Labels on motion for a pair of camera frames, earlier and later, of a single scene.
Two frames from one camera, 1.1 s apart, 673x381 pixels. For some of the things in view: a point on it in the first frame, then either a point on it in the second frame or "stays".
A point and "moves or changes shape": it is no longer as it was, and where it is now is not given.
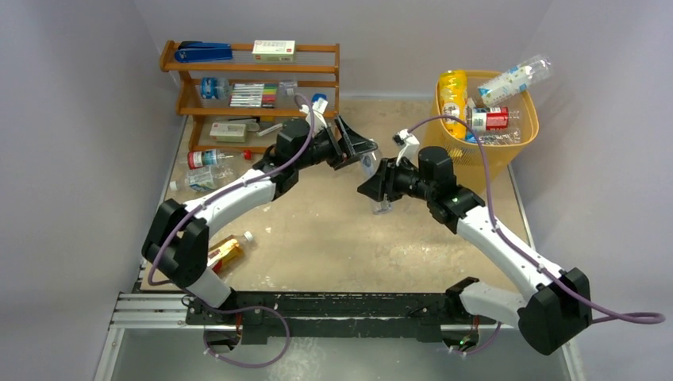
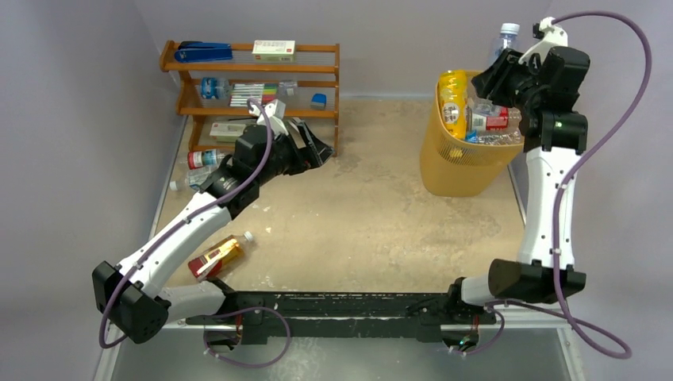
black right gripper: [389, 179] -> [505, 73]
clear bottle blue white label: [202, 178] stays
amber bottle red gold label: [226, 254] stays
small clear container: [287, 88] stays
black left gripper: [354, 145] -> [319, 152]
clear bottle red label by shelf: [209, 157] stays
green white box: [223, 132] stays
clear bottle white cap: [371, 165] -> [508, 39]
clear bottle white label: [513, 80] moves or changes shape
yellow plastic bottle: [452, 101] stays
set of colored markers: [255, 95] stays
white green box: [274, 51] stays
